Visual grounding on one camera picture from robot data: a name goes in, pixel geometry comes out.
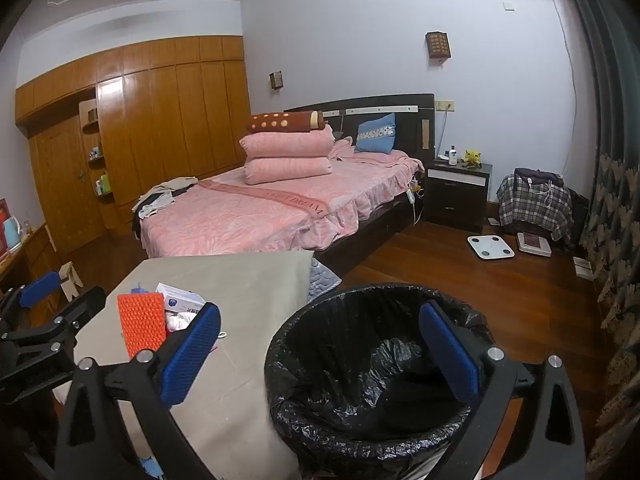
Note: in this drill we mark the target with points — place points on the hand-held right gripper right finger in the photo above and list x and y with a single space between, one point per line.
450 355

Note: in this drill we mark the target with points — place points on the white bathroom scale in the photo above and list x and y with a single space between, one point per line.
491 246

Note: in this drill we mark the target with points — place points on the wall socket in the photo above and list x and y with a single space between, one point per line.
445 105

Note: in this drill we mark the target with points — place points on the wooden side desk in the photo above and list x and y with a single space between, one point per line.
35 255

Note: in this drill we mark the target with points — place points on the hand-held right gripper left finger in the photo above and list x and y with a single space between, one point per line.
190 355

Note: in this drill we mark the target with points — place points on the dark wooden bed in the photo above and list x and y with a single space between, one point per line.
380 220

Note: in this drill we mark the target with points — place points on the dark nightstand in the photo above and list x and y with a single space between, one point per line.
455 195

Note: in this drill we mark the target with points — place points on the white power strip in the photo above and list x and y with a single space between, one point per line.
411 194

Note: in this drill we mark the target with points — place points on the blue pillow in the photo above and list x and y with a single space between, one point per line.
376 135

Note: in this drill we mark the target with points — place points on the pile of clothes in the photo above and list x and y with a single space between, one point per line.
162 197

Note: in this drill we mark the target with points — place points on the trash bin with black bag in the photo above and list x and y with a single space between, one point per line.
360 360

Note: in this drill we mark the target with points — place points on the white lotion bottle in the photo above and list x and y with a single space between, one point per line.
452 156

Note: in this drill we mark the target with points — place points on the folded pink quilt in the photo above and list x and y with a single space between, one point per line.
285 142
287 171

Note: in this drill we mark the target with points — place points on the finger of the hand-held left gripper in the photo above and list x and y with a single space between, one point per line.
40 287
87 305

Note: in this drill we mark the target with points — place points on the light blue electric kettle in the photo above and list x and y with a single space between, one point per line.
12 234

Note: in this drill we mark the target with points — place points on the wooden wall lamp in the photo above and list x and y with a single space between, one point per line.
438 45
276 80

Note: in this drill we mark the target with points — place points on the dark garment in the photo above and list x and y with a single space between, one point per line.
537 175

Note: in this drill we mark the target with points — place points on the plaid cloth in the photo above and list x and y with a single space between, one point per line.
530 205

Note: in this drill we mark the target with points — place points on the square scale with dark centre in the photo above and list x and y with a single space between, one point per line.
534 243

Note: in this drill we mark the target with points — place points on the patterned dark curtain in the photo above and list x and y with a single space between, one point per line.
612 185

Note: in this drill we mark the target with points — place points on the yellow plush toy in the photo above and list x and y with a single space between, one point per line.
471 158

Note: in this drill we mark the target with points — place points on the pink bedspread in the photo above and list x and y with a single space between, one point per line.
260 215

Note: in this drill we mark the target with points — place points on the small white floor box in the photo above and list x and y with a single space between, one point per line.
583 267

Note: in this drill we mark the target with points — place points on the white printed carton box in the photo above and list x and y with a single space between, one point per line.
180 297

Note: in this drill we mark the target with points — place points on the brown dotted bolster pillow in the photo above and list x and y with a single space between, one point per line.
282 121

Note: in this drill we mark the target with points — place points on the wooden wardrobe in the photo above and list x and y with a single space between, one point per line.
165 120

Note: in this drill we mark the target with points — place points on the blue plastic wrapper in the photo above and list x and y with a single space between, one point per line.
150 467

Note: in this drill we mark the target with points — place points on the small wooden stool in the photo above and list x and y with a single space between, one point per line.
72 280

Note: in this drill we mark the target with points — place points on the orange foam mesh net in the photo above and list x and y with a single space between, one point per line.
141 325

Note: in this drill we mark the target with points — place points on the grey quilted mat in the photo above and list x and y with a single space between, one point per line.
322 282

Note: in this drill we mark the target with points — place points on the white tissue ball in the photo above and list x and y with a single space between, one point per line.
179 321

